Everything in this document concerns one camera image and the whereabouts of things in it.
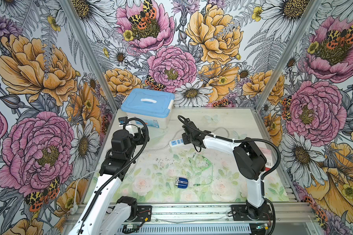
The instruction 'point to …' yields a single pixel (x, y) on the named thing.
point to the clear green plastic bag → (156, 135)
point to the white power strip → (178, 142)
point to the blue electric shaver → (182, 182)
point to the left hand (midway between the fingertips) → (138, 132)
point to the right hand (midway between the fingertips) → (187, 138)
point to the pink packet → (269, 162)
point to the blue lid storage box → (151, 105)
